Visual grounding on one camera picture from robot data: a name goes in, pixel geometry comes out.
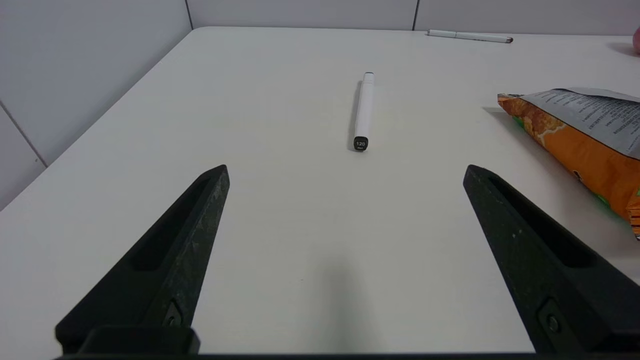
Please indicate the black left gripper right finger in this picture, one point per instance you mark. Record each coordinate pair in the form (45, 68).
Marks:
(545, 270)

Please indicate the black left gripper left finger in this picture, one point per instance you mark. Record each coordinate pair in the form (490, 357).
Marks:
(170, 260)

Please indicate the orange snack bag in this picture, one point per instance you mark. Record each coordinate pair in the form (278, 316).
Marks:
(585, 135)

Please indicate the thick white marker black caps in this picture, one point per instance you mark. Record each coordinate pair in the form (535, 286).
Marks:
(364, 110)

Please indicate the thin white pen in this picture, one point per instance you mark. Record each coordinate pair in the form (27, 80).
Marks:
(470, 36)

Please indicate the pink peach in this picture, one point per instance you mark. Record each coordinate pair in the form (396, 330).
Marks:
(637, 41)

